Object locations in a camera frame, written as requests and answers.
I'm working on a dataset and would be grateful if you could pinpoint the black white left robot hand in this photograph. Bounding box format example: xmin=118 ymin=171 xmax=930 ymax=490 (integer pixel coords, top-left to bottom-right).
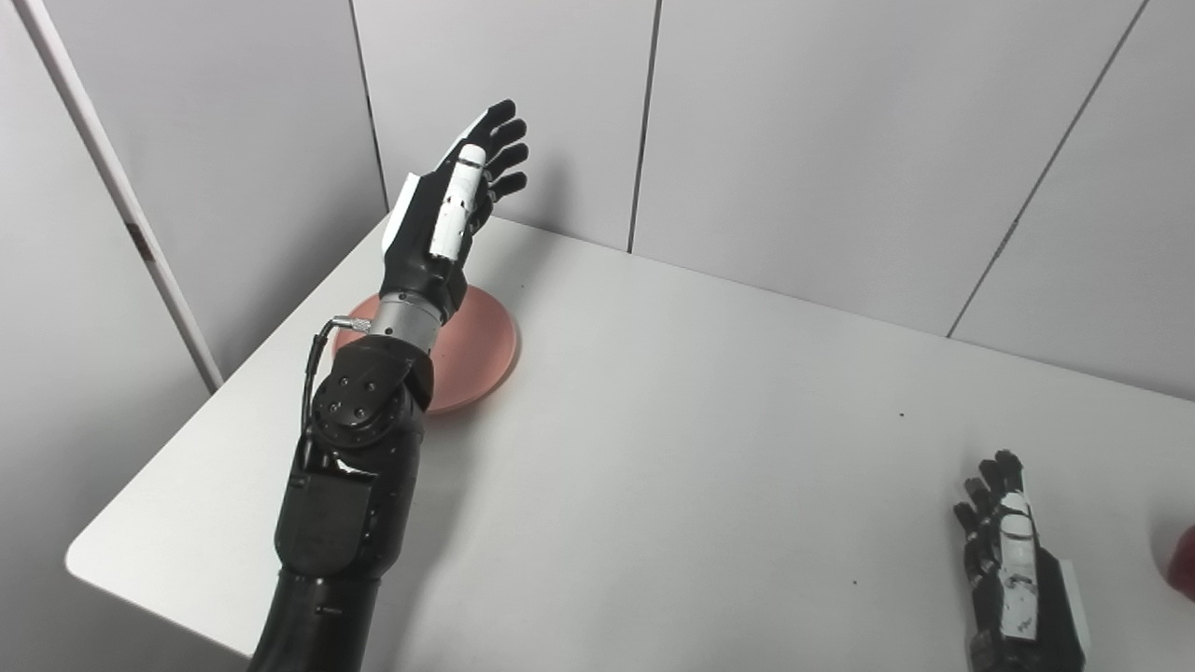
xmin=378 ymin=99 xmax=529 ymax=323

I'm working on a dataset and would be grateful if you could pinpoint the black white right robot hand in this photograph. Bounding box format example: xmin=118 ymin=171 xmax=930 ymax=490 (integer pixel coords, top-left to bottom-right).
xmin=953 ymin=450 xmax=1091 ymax=672

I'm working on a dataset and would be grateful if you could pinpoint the pink plastic plate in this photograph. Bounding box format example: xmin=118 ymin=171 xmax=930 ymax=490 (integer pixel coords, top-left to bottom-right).
xmin=333 ymin=285 xmax=519 ymax=414

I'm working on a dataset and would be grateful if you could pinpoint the red apple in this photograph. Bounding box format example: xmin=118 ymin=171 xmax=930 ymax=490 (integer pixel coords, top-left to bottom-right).
xmin=1166 ymin=525 xmax=1195 ymax=598

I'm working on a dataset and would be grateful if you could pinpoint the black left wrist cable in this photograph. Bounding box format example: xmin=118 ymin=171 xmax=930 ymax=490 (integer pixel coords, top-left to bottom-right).
xmin=299 ymin=316 xmax=373 ymax=468

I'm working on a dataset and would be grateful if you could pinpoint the white partition post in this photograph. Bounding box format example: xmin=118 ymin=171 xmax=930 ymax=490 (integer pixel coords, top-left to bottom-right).
xmin=14 ymin=0 xmax=225 ymax=393

